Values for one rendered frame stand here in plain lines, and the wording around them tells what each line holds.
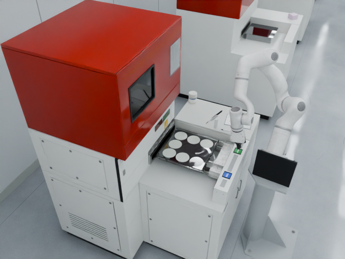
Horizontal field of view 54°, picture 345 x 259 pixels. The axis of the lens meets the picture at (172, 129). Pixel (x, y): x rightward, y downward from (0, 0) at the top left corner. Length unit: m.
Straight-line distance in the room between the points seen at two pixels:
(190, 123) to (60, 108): 1.09
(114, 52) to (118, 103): 0.28
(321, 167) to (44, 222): 2.87
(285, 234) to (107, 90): 2.18
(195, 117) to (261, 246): 1.25
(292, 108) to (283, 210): 1.35
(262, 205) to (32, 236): 2.00
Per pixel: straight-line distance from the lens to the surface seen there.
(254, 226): 3.04
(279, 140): 2.47
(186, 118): 2.76
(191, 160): 2.50
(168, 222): 2.66
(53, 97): 2.07
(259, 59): 2.34
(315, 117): 4.75
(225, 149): 2.64
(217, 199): 2.33
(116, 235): 2.76
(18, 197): 3.73
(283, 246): 3.24
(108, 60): 1.80
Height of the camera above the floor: 2.66
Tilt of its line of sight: 40 degrees down
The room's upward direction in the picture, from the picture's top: 1 degrees clockwise
